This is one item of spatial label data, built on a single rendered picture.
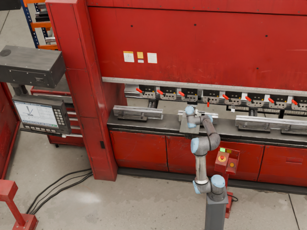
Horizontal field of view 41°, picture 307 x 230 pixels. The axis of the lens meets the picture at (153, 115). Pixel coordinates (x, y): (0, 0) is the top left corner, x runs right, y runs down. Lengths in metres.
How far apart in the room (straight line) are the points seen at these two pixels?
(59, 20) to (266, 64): 1.72
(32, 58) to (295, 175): 2.81
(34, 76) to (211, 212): 1.92
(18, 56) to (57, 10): 0.48
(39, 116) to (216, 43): 1.61
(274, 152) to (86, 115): 1.87
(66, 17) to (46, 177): 2.29
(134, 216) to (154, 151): 0.73
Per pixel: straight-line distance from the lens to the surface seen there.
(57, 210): 4.72
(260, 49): 3.46
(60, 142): 5.10
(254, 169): 4.41
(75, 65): 3.60
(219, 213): 3.82
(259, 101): 3.84
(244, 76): 3.64
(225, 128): 4.06
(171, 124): 4.09
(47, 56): 3.34
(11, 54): 3.47
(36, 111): 3.58
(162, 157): 4.41
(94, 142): 4.29
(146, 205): 4.57
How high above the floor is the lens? 3.87
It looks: 46 degrees down
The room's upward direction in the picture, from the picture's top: 5 degrees counter-clockwise
